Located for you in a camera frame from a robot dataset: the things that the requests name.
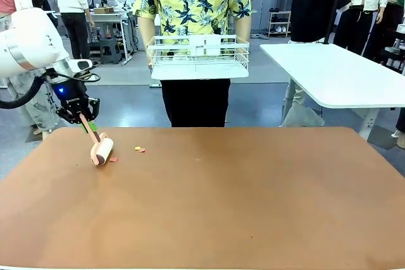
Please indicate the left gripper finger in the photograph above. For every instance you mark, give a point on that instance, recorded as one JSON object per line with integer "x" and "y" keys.
{"x": 70, "y": 116}
{"x": 94, "y": 108}

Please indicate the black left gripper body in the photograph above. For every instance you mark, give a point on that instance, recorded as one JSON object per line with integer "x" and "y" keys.
{"x": 71, "y": 94}

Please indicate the pink lint roller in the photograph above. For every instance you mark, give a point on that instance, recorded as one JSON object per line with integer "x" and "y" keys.
{"x": 102, "y": 151}

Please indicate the person's right forearm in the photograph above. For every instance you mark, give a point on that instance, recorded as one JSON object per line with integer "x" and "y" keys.
{"x": 147, "y": 33}

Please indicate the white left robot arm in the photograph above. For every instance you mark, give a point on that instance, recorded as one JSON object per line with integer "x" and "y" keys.
{"x": 28, "y": 39}

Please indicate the person's left forearm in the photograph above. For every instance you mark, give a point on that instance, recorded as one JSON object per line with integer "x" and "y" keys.
{"x": 243, "y": 31}

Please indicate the person's right hand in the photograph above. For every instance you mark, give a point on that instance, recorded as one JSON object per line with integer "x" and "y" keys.
{"x": 150, "y": 56}

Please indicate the person's left hand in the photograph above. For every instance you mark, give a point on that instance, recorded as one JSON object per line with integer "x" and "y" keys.
{"x": 244, "y": 52}

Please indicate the black step stool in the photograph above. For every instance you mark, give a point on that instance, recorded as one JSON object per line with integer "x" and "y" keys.
{"x": 110, "y": 51}

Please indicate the grey background desk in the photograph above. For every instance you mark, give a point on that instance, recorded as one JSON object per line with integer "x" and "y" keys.
{"x": 121, "y": 23}

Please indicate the cardboard box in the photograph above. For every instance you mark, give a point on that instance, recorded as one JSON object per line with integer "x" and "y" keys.
{"x": 103, "y": 10}

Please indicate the bystander in white shirt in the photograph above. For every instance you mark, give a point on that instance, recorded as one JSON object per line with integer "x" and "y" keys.
{"x": 71, "y": 1}

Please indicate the person's black trousers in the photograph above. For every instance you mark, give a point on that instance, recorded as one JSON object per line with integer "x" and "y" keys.
{"x": 196, "y": 102}

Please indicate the yellow pineapple print shirt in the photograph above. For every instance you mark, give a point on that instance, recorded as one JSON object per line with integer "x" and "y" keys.
{"x": 190, "y": 1}

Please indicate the white side table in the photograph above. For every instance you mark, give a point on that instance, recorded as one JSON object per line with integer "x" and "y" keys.
{"x": 335, "y": 71}

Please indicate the bystander in black top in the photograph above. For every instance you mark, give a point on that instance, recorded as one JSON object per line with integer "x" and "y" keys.
{"x": 316, "y": 4}

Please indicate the bystander in white jacket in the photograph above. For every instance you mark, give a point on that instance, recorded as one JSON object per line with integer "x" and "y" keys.
{"x": 364, "y": 1}

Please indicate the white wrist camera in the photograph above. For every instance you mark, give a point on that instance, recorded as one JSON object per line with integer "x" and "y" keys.
{"x": 81, "y": 65}

